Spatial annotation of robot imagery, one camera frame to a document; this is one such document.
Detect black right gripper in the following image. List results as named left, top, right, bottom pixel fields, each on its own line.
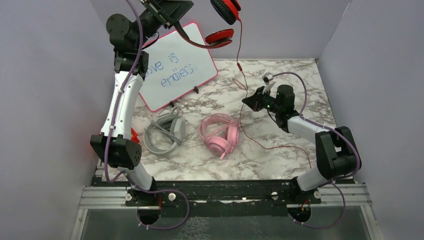
left=242, top=86, right=282, bottom=115

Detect red headphone cable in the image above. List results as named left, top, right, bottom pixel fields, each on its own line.
left=231, top=19, right=313, bottom=170

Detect pink headphones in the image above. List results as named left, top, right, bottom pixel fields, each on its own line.
left=198, top=113, right=240, bottom=160

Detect red black headphones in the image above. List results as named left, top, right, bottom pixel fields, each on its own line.
left=174, top=0, right=242, bottom=49

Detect grey white headphones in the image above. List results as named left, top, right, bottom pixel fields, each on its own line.
left=143, top=112, right=186, bottom=156

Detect grey headphone cable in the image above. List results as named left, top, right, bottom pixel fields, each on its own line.
left=150, top=114, right=183, bottom=147

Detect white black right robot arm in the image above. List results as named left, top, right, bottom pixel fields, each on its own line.
left=242, top=84, right=362, bottom=204

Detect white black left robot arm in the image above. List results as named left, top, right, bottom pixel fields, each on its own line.
left=90, top=0, right=194, bottom=206

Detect pink framed whiteboard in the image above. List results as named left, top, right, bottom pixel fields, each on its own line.
left=139, top=30, right=218, bottom=112

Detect red plastic bin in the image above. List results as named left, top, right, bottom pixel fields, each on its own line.
left=131, top=128, right=140, bottom=144

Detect black metal base rail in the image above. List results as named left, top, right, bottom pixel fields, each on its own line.
left=91, top=177, right=352, bottom=222

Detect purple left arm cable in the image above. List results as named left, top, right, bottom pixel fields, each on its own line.
left=103, top=0, right=191, bottom=232

